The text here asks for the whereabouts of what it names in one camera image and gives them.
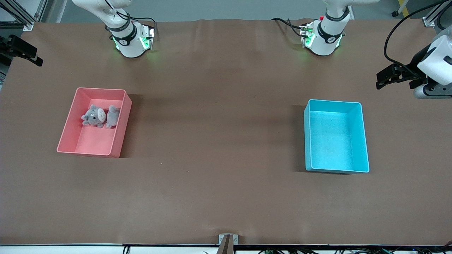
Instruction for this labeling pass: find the arm base connector plate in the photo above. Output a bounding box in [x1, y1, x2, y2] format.
[141, 24, 156, 50]
[300, 23, 315, 48]

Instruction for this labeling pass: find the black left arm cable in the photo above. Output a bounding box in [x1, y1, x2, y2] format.
[383, 0, 440, 73]

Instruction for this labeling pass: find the table edge rail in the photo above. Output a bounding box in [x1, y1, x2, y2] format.
[0, 243, 452, 254]

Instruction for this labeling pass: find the pink plastic box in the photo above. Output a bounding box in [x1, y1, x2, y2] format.
[56, 87, 132, 158]

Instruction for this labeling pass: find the light blue plastic box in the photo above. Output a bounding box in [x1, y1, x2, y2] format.
[304, 99, 370, 174]

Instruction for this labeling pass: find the brown table cover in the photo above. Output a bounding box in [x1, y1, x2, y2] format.
[0, 18, 452, 246]

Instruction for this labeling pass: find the grey metal table bracket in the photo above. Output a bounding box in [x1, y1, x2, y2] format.
[219, 234, 239, 254]

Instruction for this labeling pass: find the grey plush animal toy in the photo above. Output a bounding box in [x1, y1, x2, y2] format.
[81, 104, 106, 129]
[106, 105, 121, 129]

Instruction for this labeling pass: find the black arm base cable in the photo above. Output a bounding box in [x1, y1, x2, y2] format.
[104, 0, 157, 36]
[271, 18, 304, 37]

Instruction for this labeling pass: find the aluminium frame post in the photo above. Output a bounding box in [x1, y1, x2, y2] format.
[0, 0, 48, 30]
[423, 0, 452, 27]

